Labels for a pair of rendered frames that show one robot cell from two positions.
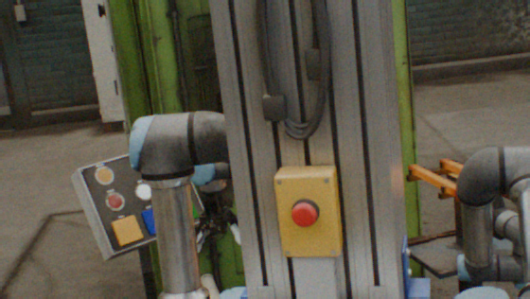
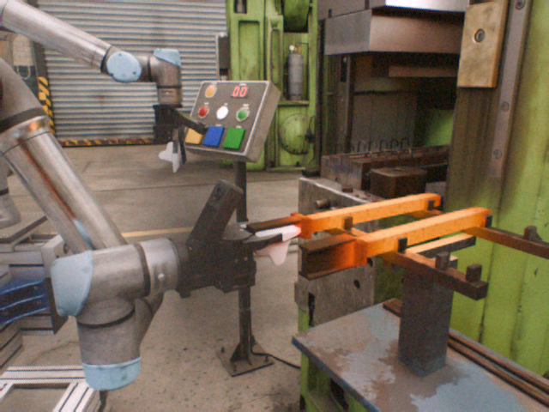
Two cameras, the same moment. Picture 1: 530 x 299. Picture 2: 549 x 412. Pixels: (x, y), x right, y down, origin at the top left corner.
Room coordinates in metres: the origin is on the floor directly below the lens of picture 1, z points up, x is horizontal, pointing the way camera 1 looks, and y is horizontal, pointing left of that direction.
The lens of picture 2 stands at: (2.02, -1.25, 1.20)
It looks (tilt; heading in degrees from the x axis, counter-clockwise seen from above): 17 degrees down; 74
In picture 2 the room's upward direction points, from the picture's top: straight up
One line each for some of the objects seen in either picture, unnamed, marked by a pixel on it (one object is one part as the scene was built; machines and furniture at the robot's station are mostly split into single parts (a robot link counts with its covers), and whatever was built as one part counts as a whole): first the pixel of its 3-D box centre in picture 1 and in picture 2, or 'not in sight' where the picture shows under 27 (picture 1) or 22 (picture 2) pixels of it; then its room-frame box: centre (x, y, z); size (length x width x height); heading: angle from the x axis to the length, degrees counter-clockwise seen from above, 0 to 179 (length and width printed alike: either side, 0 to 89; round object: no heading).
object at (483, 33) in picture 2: not in sight; (480, 46); (2.72, -0.40, 1.27); 0.09 x 0.02 x 0.17; 101
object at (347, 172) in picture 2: not in sight; (395, 162); (2.73, -0.07, 0.96); 0.42 x 0.20 x 0.09; 11
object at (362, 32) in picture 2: not in sight; (407, 37); (2.73, -0.07, 1.32); 0.42 x 0.20 x 0.10; 11
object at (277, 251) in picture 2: not in sight; (279, 246); (2.20, -0.63, 0.95); 0.09 x 0.03 x 0.06; 12
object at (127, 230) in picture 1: (127, 230); (196, 135); (2.17, 0.42, 1.01); 0.07 x 0.05 x 0.07; 126
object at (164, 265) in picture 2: (510, 224); (159, 266); (2.01, -0.66, 0.95); 0.08 x 0.05 x 0.08; 105
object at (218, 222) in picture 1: (215, 210); (169, 124); (2.07, 0.15, 1.07); 0.09 x 0.08 x 0.12; 165
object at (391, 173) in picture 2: not in sight; (399, 182); (2.62, -0.28, 0.95); 0.12 x 0.08 x 0.06; 11
